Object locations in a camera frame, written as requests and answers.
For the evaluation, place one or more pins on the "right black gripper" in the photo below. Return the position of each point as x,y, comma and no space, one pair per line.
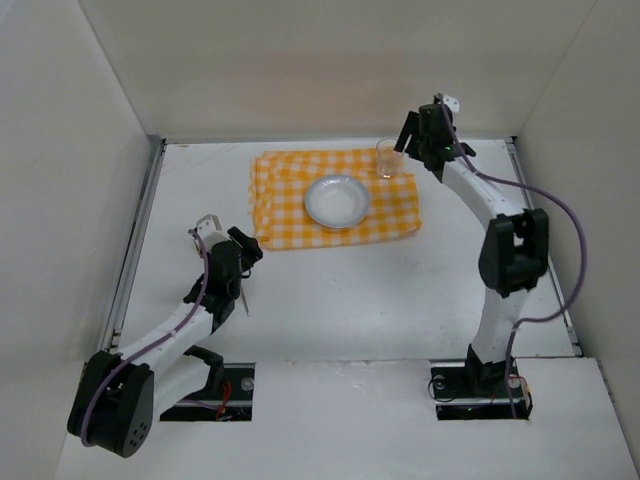
415,138

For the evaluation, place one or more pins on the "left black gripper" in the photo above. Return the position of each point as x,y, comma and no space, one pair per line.
245,245

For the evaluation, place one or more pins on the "clear plastic cup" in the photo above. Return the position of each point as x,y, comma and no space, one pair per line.
389,162

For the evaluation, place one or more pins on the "silver spoon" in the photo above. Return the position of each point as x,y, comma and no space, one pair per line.
245,304

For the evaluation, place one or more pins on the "yellow white checkered cloth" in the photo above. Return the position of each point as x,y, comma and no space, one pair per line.
278,184

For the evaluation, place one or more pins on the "white paper plate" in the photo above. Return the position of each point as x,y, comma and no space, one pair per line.
337,201

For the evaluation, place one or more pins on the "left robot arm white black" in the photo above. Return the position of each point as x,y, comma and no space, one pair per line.
120,395

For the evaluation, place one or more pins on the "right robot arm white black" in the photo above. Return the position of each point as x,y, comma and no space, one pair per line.
514,253

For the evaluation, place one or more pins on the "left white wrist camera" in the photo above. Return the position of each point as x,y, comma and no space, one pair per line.
210,231

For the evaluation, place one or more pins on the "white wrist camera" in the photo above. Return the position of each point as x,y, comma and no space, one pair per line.
451,102
210,231

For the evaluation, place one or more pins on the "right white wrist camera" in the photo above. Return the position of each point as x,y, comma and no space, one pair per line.
451,102

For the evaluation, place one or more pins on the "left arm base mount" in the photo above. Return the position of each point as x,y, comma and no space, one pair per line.
227,395

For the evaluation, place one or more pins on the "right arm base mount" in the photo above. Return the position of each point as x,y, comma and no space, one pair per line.
455,397

